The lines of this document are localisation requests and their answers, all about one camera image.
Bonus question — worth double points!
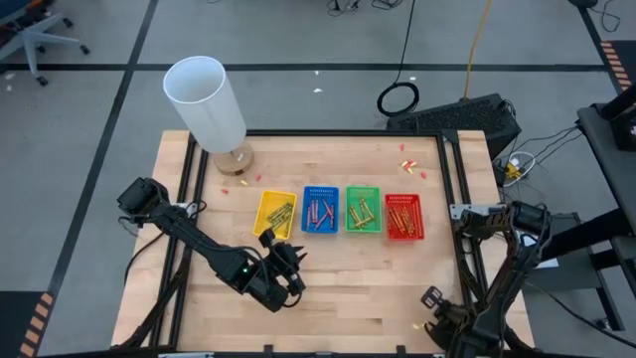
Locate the black mat orange stripes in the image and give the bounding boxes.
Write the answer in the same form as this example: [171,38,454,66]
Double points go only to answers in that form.
[0,290,56,358]
[598,39,636,95]

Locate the grey office chair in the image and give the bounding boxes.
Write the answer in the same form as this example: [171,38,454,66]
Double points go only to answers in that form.
[0,0,91,89]

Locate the black floor cable bundle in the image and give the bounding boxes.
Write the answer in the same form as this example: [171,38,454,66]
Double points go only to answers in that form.
[325,0,403,13]

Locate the yellow plastic basket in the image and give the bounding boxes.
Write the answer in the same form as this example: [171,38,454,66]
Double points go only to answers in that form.
[252,189,298,242]

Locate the blue plastic basket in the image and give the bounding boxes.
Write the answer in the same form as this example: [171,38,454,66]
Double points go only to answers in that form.
[300,185,341,235]

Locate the white cable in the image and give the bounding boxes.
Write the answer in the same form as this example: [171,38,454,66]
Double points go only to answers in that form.
[504,150,538,188]

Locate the black computer case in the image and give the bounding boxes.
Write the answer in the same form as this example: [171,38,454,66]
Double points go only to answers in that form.
[386,92,523,160]

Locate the red plastic basket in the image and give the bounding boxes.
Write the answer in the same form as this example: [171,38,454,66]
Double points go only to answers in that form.
[384,193,426,243]

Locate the green plastic basket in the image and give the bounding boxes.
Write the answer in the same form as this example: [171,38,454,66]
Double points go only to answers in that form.
[344,185,384,234]

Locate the black side table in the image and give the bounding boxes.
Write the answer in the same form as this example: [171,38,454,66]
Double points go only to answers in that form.
[514,84,636,332]

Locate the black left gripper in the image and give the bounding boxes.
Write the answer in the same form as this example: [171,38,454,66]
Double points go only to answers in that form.
[232,227,310,314]

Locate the yellow hanging cable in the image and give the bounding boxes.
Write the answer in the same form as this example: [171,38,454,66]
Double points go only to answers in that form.
[462,0,494,99]

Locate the black hanging cable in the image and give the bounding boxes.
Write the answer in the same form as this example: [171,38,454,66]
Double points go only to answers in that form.
[376,0,421,118]

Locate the white shade table lamp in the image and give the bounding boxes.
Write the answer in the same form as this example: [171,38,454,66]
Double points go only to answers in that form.
[162,55,255,176]

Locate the white paper sheet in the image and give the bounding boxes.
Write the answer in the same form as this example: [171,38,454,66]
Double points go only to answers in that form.
[516,232,560,270]

